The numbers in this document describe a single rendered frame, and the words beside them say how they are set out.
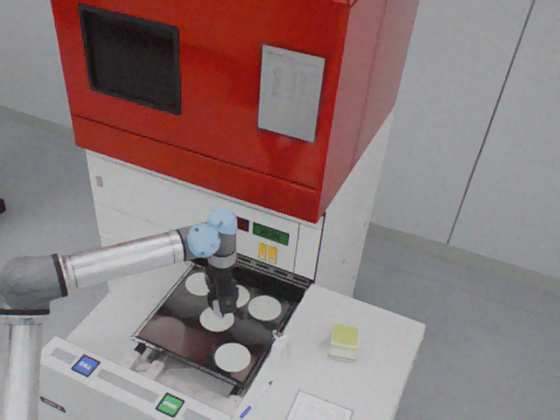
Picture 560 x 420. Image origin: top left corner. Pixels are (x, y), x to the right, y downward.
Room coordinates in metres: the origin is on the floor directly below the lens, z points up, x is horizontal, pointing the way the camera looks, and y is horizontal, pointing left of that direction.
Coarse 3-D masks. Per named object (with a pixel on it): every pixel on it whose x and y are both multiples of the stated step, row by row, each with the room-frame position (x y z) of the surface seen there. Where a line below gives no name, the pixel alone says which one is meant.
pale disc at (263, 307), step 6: (252, 300) 1.32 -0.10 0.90; (258, 300) 1.32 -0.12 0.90; (264, 300) 1.33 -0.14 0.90; (270, 300) 1.33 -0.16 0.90; (276, 300) 1.33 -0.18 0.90; (252, 306) 1.30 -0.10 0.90; (258, 306) 1.30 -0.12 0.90; (264, 306) 1.30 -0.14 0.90; (270, 306) 1.30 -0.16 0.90; (276, 306) 1.30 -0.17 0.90; (252, 312) 1.27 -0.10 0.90; (258, 312) 1.27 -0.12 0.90; (264, 312) 1.27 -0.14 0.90; (270, 312) 1.28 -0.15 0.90; (276, 312) 1.28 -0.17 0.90; (258, 318) 1.25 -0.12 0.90; (264, 318) 1.25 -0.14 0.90; (270, 318) 1.25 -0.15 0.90
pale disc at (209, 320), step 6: (204, 312) 1.27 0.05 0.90; (210, 312) 1.27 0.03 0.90; (204, 318) 1.25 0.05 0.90; (210, 318) 1.25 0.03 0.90; (216, 318) 1.25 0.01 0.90; (222, 318) 1.25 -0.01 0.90; (228, 318) 1.25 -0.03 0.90; (204, 324) 1.22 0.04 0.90; (210, 324) 1.22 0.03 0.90; (216, 324) 1.22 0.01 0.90; (222, 324) 1.22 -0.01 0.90; (228, 324) 1.22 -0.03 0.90; (216, 330) 1.20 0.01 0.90; (222, 330) 1.20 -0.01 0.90
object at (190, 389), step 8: (136, 368) 1.07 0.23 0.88; (144, 368) 1.07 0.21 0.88; (168, 376) 1.05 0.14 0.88; (176, 376) 1.05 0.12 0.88; (168, 384) 1.02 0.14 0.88; (176, 384) 1.02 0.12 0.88; (184, 384) 1.02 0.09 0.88; (192, 384) 1.02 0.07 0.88; (184, 392) 0.99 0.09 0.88; (192, 392) 1.00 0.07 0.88; (200, 392) 1.00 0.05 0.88; (208, 392) 1.00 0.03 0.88; (200, 400) 0.97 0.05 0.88; (208, 400) 0.97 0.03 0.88; (216, 400) 0.97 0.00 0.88; (224, 400) 0.97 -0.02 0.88; (216, 408) 0.95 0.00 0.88
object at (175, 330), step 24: (168, 312) 1.27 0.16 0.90; (192, 312) 1.27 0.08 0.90; (240, 312) 1.27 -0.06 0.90; (144, 336) 1.17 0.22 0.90; (168, 336) 1.17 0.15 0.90; (192, 336) 1.18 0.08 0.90; (216, 336) 1.18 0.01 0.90; (240, 336) 1.18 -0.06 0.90; (264, 336) 1.18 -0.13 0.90; (192, 360) 1.09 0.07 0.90
